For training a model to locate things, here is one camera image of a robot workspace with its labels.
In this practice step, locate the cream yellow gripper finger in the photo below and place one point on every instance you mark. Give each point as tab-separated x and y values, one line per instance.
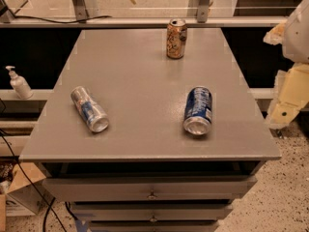
290	95

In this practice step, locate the orange patterned soda can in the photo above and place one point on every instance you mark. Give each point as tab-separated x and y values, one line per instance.
176	38

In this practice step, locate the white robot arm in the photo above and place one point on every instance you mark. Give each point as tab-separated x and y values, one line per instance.
293	35

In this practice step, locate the blue soda can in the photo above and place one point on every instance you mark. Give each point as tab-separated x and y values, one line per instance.
198	113

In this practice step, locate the silver blue energy drink can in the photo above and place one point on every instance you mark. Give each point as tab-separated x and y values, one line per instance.
92	113

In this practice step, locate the top grey drawer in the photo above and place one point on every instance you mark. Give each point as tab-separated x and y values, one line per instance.
149	189

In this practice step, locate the grey drawer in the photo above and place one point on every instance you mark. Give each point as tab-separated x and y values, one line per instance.
159	226
149	189
151	211

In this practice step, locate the grey drawer cabinet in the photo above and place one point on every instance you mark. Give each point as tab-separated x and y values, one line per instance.
144	94

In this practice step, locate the middle grey drawer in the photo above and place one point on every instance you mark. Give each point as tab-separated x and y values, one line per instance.
151	211

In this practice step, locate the bottom grey drawer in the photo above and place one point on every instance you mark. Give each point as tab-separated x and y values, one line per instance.
159	226

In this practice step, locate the white pump dispenser bottle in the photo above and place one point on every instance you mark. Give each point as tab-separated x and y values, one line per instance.
19	84

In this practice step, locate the cardboard box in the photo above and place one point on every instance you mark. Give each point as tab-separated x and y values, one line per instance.
24	198

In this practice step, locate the left metal bracket leg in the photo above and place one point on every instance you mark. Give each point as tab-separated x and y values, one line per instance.
85	9

